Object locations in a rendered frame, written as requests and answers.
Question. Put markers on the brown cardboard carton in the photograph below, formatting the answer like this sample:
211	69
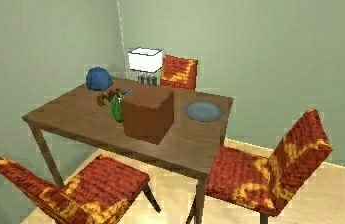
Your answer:
146	116

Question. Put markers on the green vase with brown flower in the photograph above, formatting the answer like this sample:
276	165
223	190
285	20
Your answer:
116	107

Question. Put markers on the grey-blue round plate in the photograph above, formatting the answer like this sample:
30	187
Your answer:
203	111

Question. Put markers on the red and yellow chair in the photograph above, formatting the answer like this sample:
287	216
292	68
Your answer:
179	72
90	190
273	170

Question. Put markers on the blue dome-shaped object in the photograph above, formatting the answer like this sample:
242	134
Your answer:
98	79

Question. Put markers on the brown wooden table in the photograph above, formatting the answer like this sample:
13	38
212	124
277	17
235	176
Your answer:
80	116

